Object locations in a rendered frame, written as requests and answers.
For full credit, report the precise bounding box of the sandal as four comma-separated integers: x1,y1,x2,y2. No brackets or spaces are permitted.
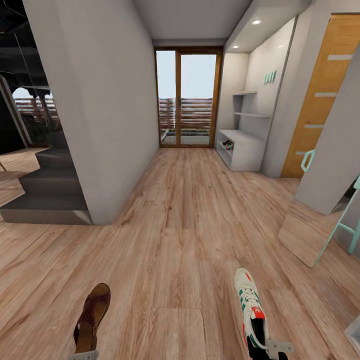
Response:
73,282,111,354

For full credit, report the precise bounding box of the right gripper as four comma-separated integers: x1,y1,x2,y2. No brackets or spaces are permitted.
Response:
247,336,288,360

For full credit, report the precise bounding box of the gym shoe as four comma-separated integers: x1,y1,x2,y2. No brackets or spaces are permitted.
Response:
234,267,269,350
225,142,234,150

